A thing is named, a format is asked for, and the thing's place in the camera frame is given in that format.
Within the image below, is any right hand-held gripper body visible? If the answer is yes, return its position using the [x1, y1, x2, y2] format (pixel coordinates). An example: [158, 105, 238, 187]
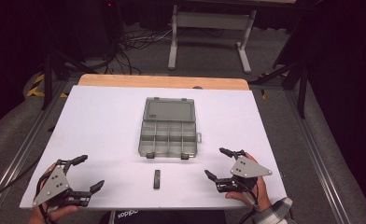
[215, 149, 274, 193]

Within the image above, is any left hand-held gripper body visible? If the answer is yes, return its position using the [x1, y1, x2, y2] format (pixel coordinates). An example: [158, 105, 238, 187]
[32, 158, 92, 209]

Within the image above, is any small black rectangular block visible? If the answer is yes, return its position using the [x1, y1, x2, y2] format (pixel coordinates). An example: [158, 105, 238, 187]
[152, 169, 162, 190]

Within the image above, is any clear grey compartment organizer box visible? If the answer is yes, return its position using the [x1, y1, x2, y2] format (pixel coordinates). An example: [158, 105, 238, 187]
[137, 96, 204, 161]

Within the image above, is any person's right hand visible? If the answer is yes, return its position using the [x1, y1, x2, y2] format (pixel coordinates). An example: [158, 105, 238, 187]
[225, 151, 273, 213]

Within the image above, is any person's left hand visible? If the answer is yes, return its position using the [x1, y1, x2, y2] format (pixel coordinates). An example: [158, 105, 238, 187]
[27, 162, 79, 224]

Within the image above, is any white board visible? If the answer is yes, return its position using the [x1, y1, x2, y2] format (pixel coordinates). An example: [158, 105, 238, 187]
[19, 85, 288, 210]

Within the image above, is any person's black clothing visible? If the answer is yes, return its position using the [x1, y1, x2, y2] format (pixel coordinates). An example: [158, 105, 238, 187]
[98, 209, 228, 224]

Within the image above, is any yellow black hazard tape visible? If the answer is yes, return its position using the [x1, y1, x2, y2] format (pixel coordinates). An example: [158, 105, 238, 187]
[26, 72, 69, 99]
[257, 72, 290, 101]

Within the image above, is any wooden table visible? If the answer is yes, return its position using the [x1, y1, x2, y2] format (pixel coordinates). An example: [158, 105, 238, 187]
[77, 73, 250, 91]

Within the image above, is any black metal stand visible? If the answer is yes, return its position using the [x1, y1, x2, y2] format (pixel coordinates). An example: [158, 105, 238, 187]
[249, 58, 310, 119]
[40, 49, 99, 111]

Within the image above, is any dark tower with red light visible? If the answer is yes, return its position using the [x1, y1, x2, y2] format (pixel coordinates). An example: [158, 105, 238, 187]
[100, 0, 125, 59]

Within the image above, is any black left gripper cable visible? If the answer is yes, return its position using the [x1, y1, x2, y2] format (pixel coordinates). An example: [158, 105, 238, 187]
[35, 169, 53, 224]

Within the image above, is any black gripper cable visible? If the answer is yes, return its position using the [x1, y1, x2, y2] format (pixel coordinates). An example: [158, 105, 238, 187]
[35, 169, 53, 224]
[237, 180, 261, 224]

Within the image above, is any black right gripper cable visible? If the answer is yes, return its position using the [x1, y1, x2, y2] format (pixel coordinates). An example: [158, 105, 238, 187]
[237, 180, 261, 224]

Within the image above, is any long black floor cable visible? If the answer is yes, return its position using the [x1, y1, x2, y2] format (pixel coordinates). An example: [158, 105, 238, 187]
[0, 125, 57, 207]

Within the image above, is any aluminium floor rail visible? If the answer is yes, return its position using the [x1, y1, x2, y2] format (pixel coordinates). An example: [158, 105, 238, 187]
[0, 79, 67, 217]
[284, 89, 351, 224]

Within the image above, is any tangle of black floor cables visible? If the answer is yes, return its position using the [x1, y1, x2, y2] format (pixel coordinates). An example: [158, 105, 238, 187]
[101, 27, 174, 77]

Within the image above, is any grey metal desk frame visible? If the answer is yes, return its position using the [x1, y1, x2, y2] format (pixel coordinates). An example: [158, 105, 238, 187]
[167, 3, 258, 75]

